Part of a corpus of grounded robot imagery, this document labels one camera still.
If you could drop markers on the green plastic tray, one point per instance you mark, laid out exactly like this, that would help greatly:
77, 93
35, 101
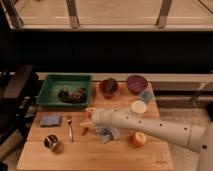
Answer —
54, 83

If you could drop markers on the reddish pine cone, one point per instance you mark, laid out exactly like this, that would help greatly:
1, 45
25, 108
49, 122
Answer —
78, 95

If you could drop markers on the red bowl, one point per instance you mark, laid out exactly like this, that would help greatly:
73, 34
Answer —
102, 85

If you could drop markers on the orange yellow apple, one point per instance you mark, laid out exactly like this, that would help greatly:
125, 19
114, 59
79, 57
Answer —
139, 139

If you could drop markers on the blue sponge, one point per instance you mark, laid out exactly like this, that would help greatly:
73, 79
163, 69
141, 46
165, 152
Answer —
50, 121

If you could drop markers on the dark block in bowl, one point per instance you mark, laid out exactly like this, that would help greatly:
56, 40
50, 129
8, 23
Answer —
110, 85

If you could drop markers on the wooden cutting board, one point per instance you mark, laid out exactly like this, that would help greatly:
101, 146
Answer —
87, 153

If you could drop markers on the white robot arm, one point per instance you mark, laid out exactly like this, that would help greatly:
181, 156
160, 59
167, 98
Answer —
196, 138

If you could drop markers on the metal can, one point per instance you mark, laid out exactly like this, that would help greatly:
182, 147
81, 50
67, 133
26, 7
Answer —
52, 143

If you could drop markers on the red chili pepper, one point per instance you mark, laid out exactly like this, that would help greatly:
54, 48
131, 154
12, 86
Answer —
87, 115

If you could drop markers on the white paper cup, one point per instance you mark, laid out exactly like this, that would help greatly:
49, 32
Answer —
139, 107

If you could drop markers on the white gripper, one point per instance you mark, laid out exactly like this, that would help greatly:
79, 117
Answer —
99, 117

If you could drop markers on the small blue cup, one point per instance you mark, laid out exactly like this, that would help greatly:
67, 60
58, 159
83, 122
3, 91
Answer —
146, 96

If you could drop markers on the blue grey cloth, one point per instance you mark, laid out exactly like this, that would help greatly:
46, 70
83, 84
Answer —
107, 133

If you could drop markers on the metal spoon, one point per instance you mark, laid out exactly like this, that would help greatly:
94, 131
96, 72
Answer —
69, 122

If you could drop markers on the purple bowl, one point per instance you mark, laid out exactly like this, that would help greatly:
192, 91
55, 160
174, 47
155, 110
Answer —
136, 83

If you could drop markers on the black equipment at left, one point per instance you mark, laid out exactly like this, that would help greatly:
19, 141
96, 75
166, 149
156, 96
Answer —
16, 96

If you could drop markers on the dark pine cone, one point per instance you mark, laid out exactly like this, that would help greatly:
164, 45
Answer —
64, 95

